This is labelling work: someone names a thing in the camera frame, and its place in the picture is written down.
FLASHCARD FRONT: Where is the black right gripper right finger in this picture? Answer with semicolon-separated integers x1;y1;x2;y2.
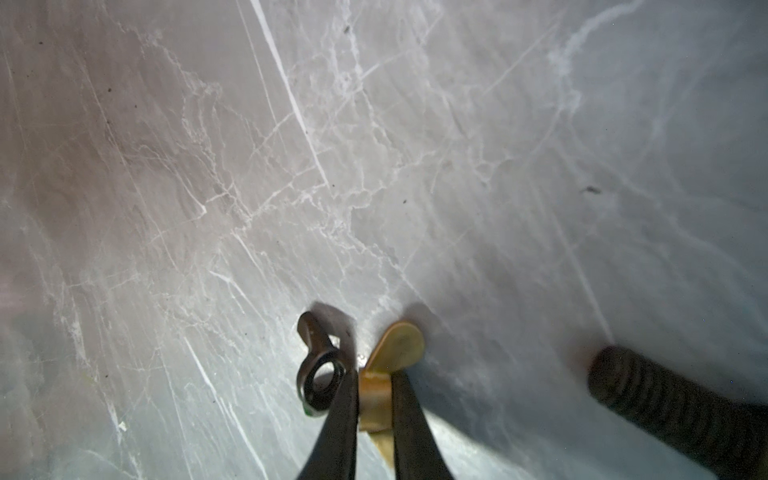
391;370;454;480

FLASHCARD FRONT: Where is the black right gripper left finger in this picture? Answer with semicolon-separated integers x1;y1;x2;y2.
297;371;359;480

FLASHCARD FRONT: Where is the black wing nut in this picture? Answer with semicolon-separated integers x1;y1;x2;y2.
296;311;349;417

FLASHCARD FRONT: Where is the gold wing nut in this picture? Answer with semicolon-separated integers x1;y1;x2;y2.
358;320;425;468

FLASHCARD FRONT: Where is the black hex bolt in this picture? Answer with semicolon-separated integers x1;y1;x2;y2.
587;345;767;479

